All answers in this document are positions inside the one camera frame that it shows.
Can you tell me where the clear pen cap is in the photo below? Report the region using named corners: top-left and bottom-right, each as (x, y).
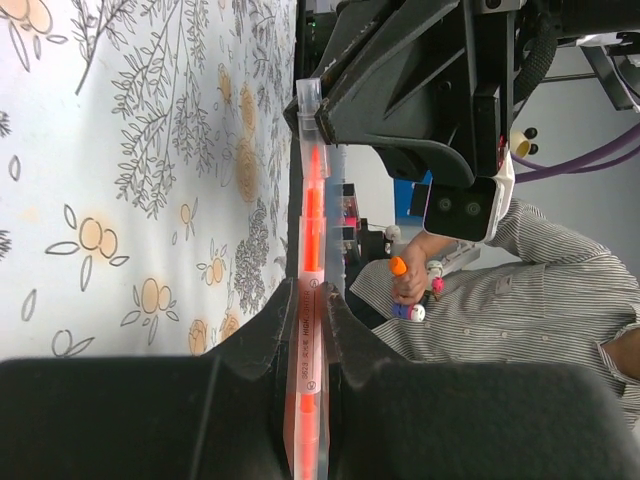
top-left (296, 78), bottom-right (329, 179)

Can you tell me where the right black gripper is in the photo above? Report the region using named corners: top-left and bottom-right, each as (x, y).
top-left (282, 0), bottom-right (561, 187)

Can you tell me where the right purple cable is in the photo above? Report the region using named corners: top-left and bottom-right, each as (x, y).
top-left (509, 134), bottom-right (640, 176)

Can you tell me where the orange pen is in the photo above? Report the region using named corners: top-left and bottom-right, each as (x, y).
top-left (288, 143), bottom-right (327, 479)

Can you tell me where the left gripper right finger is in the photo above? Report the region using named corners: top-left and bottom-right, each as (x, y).
top-left (319, 283), bottom-right (639, 479)

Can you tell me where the orange capped teleoperation handle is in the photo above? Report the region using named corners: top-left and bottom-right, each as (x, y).
top-left (389, 256), bottom-right (408, 277)

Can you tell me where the floral table mat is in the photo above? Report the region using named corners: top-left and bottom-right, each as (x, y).
top-left (1, 0), bottom-right (296, 359)

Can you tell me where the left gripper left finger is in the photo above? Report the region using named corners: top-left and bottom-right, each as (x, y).
top-left (1, 280), bottom-right (297, 479)

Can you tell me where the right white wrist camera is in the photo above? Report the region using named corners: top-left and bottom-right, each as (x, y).
top-left (408, 144), bottom-right (515, 243)

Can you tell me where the person in striped shirt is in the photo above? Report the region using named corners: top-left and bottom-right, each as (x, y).
top-left (347, 200), bottom-right (639, 424)

